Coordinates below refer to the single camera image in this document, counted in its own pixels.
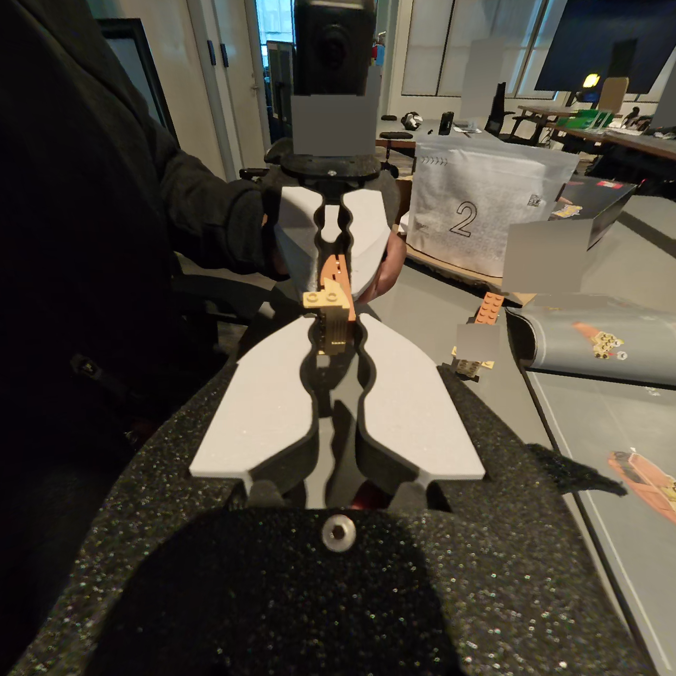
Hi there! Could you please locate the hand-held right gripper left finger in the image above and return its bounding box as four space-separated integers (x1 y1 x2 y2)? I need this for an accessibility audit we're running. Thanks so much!
189 314 323 495

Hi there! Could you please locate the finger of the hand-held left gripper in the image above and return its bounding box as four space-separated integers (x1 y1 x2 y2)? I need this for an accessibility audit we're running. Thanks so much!
274 186 325 289
341 189 393 300

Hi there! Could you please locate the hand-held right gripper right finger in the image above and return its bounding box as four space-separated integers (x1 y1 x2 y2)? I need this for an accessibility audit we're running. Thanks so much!
355 313 486 495

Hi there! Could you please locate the tan brick assembly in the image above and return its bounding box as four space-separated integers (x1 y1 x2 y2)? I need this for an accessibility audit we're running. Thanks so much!
302 278 356 356

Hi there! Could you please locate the person's left forearm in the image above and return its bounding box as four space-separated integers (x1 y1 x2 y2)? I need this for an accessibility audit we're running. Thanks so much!
158 148 275 280

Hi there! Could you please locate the grey desk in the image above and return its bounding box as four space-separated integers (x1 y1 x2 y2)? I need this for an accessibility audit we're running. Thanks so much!
227 195 676 676

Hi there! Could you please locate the person's left hand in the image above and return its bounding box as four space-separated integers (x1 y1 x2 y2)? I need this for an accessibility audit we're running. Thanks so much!
359 231 407 303

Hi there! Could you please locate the long wooden top table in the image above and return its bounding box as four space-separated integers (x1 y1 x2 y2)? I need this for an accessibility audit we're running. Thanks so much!
375 119 497 159
546 121 676 159

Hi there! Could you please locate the white printed paper bag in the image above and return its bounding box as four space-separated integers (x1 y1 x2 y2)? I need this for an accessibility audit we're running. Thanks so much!
407 143 580 278

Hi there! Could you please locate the orange and tan brick model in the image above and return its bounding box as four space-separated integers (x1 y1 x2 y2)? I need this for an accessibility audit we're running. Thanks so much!
451 292 505 380

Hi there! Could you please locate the black office chair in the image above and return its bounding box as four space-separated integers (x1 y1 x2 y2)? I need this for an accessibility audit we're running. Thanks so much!
485 82 515 135

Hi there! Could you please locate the grey instruction booklet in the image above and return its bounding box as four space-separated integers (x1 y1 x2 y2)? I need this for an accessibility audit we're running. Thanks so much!
506 296 676 676

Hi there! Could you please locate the large black monitor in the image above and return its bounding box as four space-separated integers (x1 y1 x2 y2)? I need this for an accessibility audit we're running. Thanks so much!
534 0 676 93

